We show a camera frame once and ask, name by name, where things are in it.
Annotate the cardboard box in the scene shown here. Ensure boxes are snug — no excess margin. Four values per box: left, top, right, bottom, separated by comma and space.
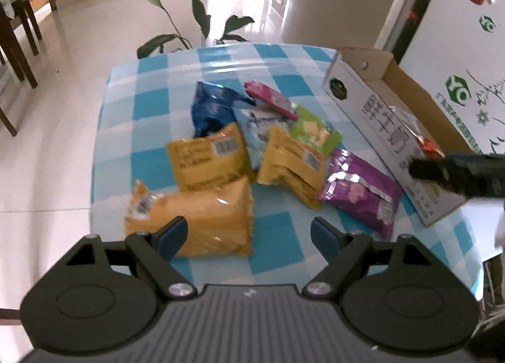
321, 46, 486, 227

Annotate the blue checkered tablecloth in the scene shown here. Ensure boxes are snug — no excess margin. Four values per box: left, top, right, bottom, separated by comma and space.
90, 43, 505, 296

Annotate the green snack packet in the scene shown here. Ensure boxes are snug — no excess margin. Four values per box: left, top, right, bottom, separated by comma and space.
288, 104, 343, 156

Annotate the green potted plant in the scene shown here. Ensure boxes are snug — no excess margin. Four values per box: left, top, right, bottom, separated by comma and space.
136, 0, 256, 59

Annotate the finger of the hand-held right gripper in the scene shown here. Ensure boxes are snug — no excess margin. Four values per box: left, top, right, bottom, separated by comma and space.
408, 157, 451, 191

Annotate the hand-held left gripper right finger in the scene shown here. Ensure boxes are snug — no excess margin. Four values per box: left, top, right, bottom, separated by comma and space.
302, 217, 435, 298

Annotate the large yellow snack packet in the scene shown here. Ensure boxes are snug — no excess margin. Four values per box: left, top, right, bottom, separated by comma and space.
123, 178, 254, 258

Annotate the pink snack packet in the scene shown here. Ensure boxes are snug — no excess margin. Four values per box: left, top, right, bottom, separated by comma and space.
243, 81, 298, 121

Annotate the white printed board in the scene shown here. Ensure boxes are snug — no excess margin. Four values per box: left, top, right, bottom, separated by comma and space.
400, 0, 505, 158

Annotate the purple snack packet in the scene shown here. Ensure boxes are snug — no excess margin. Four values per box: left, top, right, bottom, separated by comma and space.
318, 147, 404, 240

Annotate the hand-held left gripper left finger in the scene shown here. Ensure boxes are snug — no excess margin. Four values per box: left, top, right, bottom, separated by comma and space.
65, 216, 198, 298

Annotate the light blue snack packet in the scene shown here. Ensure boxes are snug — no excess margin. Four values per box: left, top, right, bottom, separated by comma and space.
233, 104, 293, 170

